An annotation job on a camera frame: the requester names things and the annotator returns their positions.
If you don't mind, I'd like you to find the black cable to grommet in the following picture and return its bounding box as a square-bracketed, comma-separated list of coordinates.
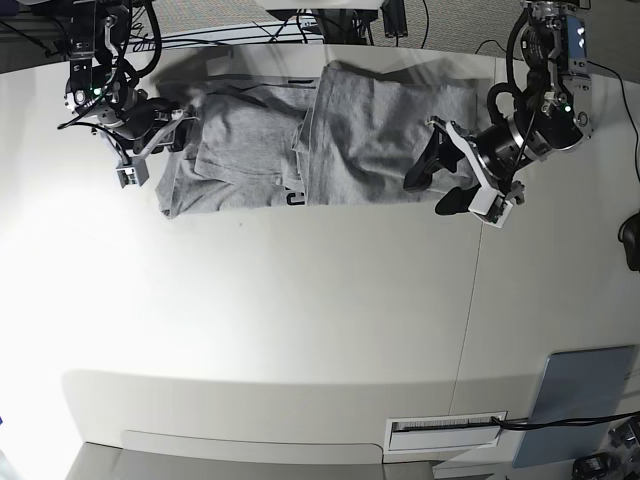
[491, 411, 640, 432]

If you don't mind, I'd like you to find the blue-grey tablet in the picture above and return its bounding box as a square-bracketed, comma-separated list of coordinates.
[512, 345, 637, 469]

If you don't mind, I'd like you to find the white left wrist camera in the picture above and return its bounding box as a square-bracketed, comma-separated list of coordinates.
[468, 187, 514, 228]

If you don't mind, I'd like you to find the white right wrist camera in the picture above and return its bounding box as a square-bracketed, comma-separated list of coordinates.
[116, 157, 149, 188]

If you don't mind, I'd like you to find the black object at right edge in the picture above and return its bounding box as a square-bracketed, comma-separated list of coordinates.
[618, 212, 640, 272]

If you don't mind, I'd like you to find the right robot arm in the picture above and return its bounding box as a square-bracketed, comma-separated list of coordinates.
[58, 1, 194, 163]

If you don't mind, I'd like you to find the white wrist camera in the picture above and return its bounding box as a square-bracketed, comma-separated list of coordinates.
[468, 187, 514, 228]
[116, 157, 149, 188]

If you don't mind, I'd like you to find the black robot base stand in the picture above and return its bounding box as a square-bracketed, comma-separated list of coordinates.
[257, 0, 387, 45]

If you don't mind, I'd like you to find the grey T-shirt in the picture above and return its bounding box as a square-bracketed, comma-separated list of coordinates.
[156, 56, 494, 219]

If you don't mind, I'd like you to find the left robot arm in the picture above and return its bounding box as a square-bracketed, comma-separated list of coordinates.
[404, 1, 593, 228]

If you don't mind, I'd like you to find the white cable grommet box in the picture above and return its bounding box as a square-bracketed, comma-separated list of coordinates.
[383, 411, 507, 454]

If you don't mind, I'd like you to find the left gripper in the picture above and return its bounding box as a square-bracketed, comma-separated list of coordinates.
[403, 115, 545, 216]

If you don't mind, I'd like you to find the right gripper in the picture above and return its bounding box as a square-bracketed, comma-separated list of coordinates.
[97, 97, 197, 160]

